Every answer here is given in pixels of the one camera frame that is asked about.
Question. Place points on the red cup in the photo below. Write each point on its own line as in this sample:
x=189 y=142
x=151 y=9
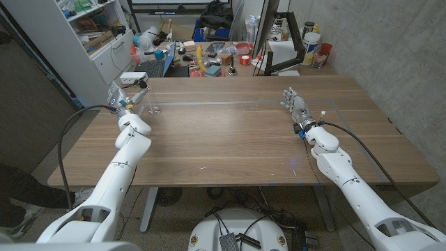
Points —
x=326 y=49

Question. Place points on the grey table leg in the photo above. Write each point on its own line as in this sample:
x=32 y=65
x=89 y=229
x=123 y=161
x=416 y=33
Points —
x=324 y=209
x=148 y=212

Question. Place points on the teal cube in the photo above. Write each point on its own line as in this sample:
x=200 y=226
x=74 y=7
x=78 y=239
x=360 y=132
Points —
x=159 y=54

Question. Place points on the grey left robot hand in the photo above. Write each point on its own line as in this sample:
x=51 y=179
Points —
x=122 y=101

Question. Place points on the red tape roll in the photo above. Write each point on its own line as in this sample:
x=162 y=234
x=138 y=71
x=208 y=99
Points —
x=245 y=60

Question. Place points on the black backpack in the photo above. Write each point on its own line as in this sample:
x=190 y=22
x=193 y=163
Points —
x=216 y=15

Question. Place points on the white paper sheet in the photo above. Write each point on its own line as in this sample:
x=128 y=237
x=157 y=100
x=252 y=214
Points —
x=282 y=52

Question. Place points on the white canister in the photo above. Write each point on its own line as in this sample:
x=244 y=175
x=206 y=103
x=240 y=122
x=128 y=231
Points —
x=310 y=45

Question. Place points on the white robot torso base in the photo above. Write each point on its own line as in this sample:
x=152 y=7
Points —
x=240 y=223

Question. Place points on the black round fan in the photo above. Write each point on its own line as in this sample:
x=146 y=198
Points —
x=169 y=196

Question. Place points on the grey heat sink module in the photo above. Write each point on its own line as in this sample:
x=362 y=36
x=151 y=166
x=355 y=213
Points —
x=228 y=241

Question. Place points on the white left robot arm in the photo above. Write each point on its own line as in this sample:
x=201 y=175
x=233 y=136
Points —
x=118 y=174

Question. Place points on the black computer monitor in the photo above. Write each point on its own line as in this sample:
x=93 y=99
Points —
x=266 y=24

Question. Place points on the open laptop blue screen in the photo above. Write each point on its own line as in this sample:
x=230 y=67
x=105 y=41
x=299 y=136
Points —
x=155 y=68

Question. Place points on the white person shoe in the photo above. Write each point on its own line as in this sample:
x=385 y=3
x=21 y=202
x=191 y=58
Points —
x=83 y=197
x=28 y=219

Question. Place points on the yellow bottle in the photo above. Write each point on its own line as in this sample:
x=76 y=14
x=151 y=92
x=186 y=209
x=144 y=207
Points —
x=316 y=29

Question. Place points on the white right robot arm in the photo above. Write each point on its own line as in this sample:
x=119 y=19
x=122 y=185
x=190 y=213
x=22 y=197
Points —
x=348 y=178

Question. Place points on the clear plastic bag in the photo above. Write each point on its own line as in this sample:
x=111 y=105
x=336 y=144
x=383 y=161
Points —
x=148 y=38

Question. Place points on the black calculator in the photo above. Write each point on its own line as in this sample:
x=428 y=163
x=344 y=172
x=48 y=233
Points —
x=215 y=49

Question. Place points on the teal box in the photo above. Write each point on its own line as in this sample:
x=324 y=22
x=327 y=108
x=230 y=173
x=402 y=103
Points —
x=213 y=71

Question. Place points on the person leg dark trousers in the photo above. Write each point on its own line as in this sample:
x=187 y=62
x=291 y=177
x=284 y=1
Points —
x=28 y=190

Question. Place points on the white power adapter box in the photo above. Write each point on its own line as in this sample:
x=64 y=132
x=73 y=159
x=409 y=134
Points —
x=132 y=77

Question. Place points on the red bowl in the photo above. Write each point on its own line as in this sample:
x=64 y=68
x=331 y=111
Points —
x=244 y=47

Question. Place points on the black-lid jar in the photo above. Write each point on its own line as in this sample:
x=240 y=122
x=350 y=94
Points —
x=308 y=28

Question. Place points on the blue bin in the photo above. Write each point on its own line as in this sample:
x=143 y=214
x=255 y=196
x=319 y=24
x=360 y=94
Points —
x=200 y=35

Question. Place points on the yellow banana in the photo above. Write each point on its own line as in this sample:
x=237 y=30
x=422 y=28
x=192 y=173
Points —
x=199 y=55

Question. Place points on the cardboard box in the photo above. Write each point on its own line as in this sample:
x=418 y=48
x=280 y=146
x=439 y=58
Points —
x=99 y=40

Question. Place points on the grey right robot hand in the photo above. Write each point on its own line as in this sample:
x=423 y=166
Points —
x=299 y=109

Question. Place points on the small black stand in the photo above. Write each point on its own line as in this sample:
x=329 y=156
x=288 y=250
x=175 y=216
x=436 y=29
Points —
x=232 y=69

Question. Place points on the clear spray bottle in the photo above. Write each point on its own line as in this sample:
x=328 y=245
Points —
x=252 y=29

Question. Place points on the clear dispenser bottle black pump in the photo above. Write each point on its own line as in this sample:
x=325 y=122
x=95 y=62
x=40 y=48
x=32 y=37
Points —
x=143 y=84

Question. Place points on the black computer mouse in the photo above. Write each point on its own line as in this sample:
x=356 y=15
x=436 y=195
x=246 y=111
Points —
x=188 y=58

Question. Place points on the white shelf cabinet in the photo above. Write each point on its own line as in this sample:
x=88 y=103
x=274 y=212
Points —
x=69 y=52

